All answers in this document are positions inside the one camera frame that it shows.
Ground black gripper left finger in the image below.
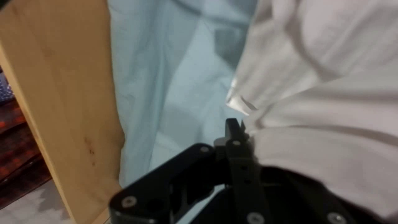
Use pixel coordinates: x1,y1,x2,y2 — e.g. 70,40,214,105
109,117,272,224

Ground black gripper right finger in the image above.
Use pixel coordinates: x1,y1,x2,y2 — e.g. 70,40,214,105
239,121,383,224

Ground white clothing piece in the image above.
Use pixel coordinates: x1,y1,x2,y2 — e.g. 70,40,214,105
225,0,398,220

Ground light blue bed sheet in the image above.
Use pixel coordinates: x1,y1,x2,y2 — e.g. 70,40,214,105
106,0,260,224

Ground wooden bed frame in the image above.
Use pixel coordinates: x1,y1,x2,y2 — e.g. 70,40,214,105
0,0,127,224

